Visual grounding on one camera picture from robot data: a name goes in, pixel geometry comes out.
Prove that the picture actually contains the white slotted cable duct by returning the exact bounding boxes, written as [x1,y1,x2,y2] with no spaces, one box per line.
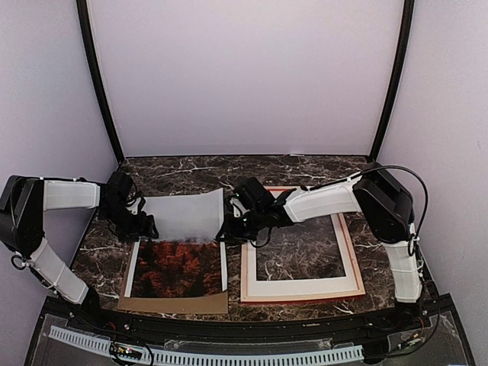
[48,326,364,365]

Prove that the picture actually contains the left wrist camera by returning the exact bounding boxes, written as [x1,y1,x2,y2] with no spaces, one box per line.
[127,196,146,215]

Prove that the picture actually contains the red wooden picture frame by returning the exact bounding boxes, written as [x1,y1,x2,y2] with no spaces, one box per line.
[240,185,365,303]

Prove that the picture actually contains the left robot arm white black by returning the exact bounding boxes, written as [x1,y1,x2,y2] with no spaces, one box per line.
[1,172,159,332]

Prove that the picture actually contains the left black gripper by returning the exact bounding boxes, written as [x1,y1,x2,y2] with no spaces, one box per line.
[99,203,159,242]

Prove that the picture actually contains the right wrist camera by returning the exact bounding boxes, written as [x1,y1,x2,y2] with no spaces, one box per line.
[228,194,249,217]

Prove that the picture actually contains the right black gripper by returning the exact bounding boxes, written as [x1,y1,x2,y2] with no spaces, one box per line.
[216,207,265,244]

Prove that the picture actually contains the left black corner post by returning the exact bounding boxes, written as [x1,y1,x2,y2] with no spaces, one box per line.
[75,0,125,165]

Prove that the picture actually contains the clear acrylic sheet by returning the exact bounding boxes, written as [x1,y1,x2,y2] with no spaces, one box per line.
[256,217,345,281]

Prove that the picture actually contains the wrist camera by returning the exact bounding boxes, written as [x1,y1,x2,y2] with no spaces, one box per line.
[127,196,146,215]
[228,194,249,217]

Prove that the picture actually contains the white mat board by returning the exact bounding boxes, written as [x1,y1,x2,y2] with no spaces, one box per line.
[240,213,365,303]

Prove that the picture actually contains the autumn forest photo print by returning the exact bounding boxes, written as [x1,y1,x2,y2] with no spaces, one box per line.
[123,188,227,299]

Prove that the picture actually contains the right black corner post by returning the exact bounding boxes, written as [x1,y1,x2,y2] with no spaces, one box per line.
[368,0,415,161]

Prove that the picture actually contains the black front rail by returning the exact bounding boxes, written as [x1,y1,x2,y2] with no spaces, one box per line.
[57,304,431,345]

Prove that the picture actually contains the black corner post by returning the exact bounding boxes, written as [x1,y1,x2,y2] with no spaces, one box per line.
[75,0,125,165]
[368,0,415,161]

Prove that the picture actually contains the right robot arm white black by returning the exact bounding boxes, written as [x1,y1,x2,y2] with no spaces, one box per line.
[216,162,423,331]

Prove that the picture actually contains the brown cardboard backing board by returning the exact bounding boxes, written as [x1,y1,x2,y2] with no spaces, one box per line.
[117,241,228,315]

